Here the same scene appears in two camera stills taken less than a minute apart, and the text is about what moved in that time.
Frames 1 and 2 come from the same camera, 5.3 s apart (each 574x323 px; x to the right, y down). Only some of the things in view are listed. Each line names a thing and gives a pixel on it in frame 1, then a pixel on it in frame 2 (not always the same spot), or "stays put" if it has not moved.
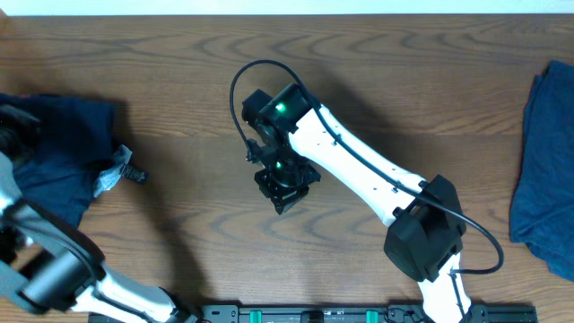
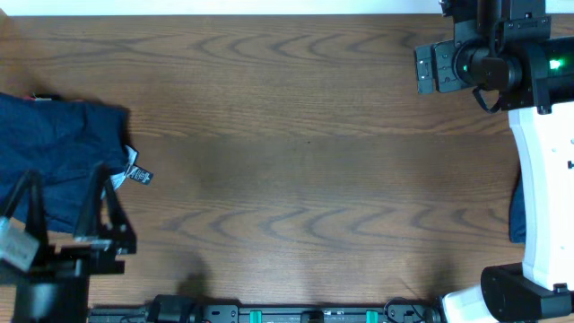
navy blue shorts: (78, 136) stays put
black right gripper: (283, 196) -> (444, 54)
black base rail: (335, 313) stays put
